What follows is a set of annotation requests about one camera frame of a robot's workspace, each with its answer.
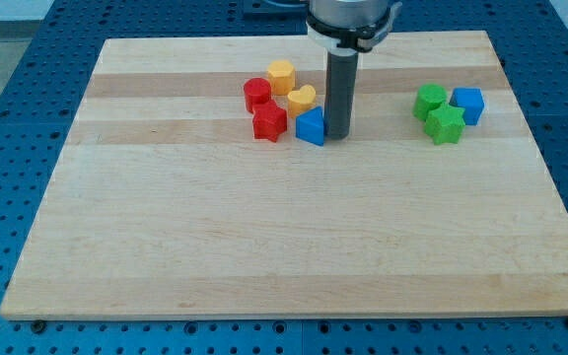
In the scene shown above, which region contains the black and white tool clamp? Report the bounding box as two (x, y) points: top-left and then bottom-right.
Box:
(307, 1), (402, 53)

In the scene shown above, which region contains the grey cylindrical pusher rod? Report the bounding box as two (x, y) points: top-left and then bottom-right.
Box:
(324, 53), (358, 139)

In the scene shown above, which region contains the red star block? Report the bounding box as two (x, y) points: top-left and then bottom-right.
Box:
(252, 100), (287, 142)

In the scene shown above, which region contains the green star block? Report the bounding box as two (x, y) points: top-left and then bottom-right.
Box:
(424, 104), (465, 145)

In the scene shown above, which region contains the yellow heart block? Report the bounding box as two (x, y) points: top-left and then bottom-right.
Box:
(287, 85), (317, 118)

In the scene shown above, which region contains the yellow hexagon block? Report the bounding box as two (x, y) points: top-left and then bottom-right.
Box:
(266, 60), (296, 96)

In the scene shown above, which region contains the blue triangle block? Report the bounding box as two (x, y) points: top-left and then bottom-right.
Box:
(296, 106), (324, 146)

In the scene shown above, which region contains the green cylinder block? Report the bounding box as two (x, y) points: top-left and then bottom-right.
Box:
(412, 83), (447, 121)

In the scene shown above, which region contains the red cylinder block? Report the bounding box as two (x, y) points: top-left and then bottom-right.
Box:
(243, 78), (271, 113)

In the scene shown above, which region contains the blue cube block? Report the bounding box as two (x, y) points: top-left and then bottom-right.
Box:
(450, 87), (485, 126)

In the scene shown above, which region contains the wooden board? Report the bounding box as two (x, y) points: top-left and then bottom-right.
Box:
(0, 31), (568, 320)

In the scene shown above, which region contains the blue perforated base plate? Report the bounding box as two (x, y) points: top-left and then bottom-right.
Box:
(0, 1), (568, 354)

